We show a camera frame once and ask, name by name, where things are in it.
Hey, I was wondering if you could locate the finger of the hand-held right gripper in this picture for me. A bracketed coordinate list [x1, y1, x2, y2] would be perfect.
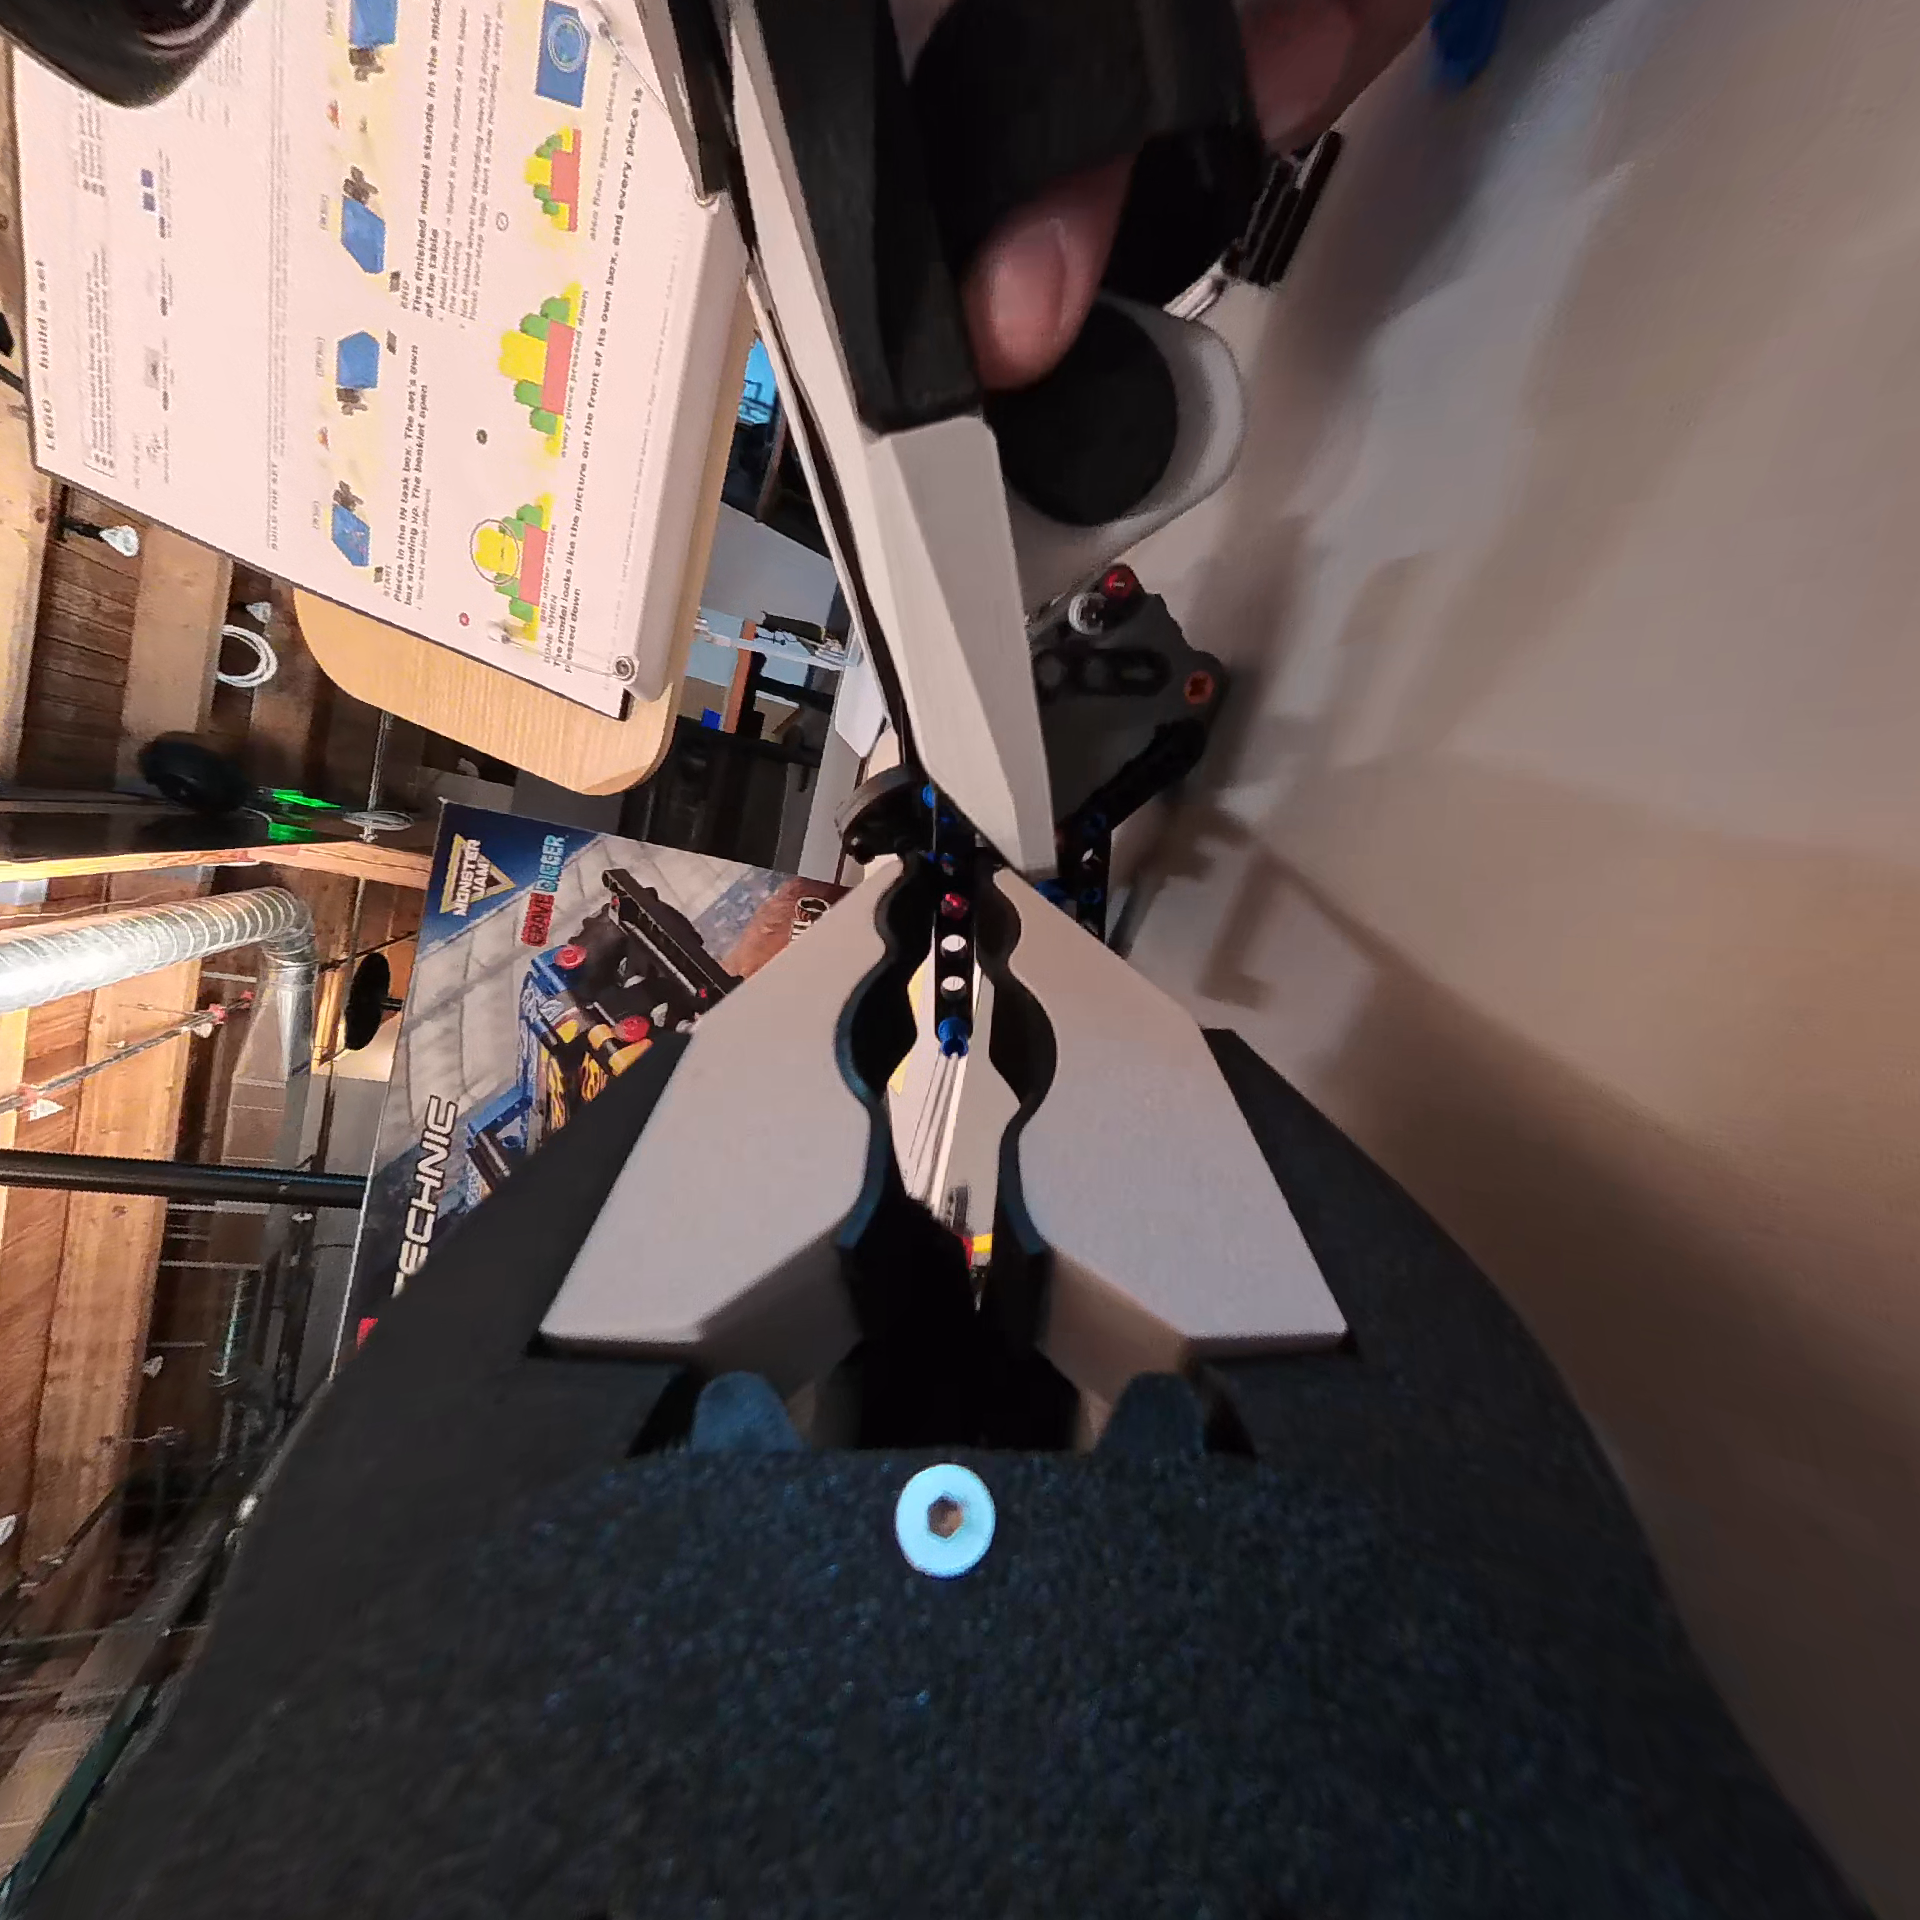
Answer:
[724, 0, 1063, 882]

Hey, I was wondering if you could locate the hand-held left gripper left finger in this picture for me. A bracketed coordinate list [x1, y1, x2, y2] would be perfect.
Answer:
[538, 860, 970, 1448]

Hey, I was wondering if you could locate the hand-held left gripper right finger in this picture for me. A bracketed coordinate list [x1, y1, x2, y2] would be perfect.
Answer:
[972, 866, 1354, 1448]

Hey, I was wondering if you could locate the lego motor chassis assembly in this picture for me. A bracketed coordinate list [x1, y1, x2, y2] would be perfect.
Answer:
[833, 562, 1234, 951]

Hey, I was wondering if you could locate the black bent lego beam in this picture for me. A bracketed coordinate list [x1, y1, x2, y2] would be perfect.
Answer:
[929, 796, 994, 1055]

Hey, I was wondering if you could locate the lego set box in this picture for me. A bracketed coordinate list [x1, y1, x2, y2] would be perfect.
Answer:
[337, 800, 845, 1359]

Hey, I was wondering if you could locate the person's right hand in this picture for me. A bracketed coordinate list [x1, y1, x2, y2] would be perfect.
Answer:
[965, 0, 1366, 396]

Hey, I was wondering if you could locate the black metal pole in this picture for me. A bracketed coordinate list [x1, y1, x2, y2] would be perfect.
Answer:
[0, 1150, 371, 1210]

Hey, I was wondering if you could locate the instruction sheet board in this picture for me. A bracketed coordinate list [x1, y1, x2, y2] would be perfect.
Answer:
[12, 0, 754, 800]

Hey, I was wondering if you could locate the silver ventilation duct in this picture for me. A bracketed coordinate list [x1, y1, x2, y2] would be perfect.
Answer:
[0, 885, 324, 1085]

